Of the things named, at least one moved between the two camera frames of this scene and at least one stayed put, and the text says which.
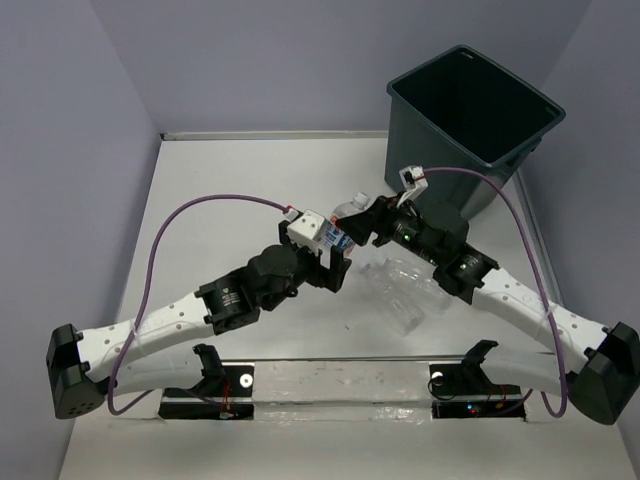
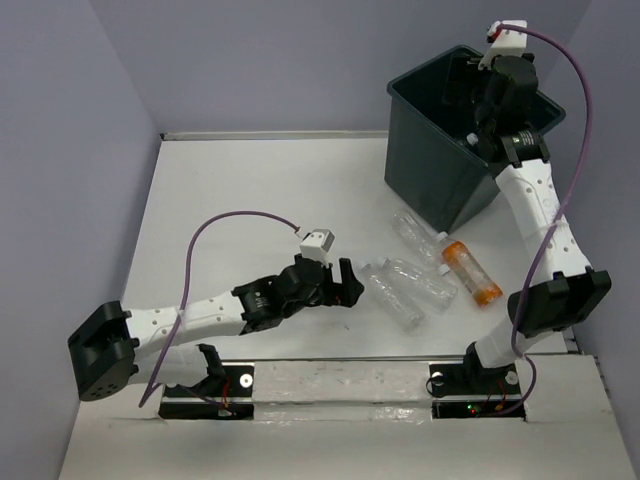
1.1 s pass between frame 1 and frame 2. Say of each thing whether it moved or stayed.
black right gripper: moved
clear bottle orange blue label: moved
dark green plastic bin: stayed
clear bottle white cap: stayed
